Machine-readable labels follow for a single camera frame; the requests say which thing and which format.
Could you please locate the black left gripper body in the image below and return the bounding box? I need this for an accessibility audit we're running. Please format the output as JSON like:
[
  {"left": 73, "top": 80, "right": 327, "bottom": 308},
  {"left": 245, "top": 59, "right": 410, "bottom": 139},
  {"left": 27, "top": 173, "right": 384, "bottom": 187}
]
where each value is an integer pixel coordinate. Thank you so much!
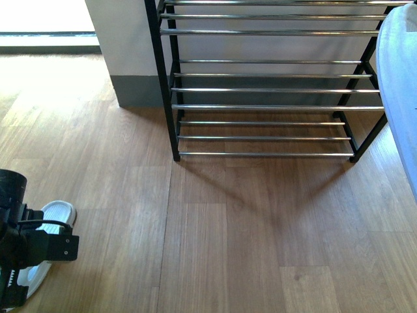
[{"left": 1, "top": 203, "right": 79, "bottom": 308}]

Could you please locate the light blue slipper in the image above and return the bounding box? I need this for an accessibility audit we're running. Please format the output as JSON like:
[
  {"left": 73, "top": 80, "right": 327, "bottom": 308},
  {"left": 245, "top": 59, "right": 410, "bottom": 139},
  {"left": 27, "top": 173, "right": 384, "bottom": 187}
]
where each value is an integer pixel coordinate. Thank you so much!
[
  {"left": 376, "top": 3, "right": 416, "bottom": 195},
  {"left": 16, "top": 200, "right": 79, "bottom": 301}
]

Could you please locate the black metal shoe rack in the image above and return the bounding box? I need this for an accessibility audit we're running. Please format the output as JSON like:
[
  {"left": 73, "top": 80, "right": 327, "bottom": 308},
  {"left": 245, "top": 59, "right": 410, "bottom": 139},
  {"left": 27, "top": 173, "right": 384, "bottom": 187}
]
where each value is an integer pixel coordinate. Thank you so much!
[{"left": 144, "top": 1, "right": 404, "bottom": 162}]

